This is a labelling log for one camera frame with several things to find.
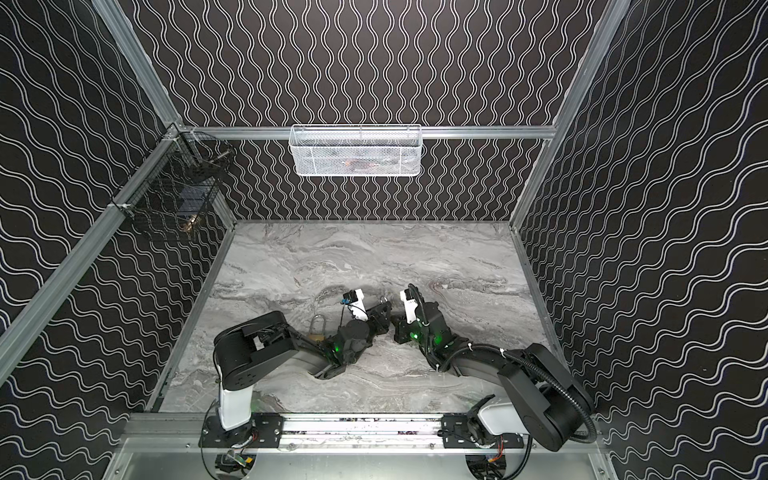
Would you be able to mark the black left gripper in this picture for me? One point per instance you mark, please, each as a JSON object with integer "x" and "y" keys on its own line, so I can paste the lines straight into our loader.
{"x": 374, "y": 317}

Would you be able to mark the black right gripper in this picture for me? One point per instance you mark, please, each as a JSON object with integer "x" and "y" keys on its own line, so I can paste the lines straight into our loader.
{"x": 405, "y": 322}

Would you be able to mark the brass padlock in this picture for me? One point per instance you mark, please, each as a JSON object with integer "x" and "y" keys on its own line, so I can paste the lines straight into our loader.
{"x": 317, "y": 328}

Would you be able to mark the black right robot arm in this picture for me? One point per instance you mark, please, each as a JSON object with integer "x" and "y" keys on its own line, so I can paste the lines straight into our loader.
{"x": 541, "y": 398}

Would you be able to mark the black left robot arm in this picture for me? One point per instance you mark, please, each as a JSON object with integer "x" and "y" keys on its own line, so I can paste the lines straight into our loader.
{"x": 246, "y": 353}

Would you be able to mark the aluminium back crossbar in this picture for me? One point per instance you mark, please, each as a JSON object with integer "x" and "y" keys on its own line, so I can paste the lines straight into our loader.
{"x": 378, "y": 131}

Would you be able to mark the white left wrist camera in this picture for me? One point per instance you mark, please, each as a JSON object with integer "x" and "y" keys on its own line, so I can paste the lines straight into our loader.
{"x": 353, "y": 300}

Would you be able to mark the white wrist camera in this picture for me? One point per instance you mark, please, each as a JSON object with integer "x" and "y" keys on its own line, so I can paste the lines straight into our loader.
{"x": 353, "y": 300}
{"x": 412, "y": 301}

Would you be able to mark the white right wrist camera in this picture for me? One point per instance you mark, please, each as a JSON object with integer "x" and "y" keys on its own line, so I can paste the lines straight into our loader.
{"x": 412, "y": 301}

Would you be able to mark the white mesh wall basket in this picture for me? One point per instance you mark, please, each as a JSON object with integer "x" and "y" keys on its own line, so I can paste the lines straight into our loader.
{"x": 356, "y": 157}

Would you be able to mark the black wire wall basket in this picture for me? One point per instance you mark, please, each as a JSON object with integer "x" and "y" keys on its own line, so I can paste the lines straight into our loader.
{"x": 176, "y": 202}

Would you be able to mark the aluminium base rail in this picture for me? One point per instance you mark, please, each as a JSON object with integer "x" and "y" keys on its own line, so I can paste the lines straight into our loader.
{"x": 304, "y": 434}

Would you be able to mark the aluminium left side rail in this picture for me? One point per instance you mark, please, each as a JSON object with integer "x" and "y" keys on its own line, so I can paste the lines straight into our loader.
{"x": 33, "y": 319}

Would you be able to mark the aluminium corner frame post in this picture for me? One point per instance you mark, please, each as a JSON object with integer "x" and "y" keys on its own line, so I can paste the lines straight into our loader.
{"x": 122, "y": 31}

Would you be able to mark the aluminium right corner post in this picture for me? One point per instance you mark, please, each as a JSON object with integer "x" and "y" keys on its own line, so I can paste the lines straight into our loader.
{"x": 611, "y": 19}

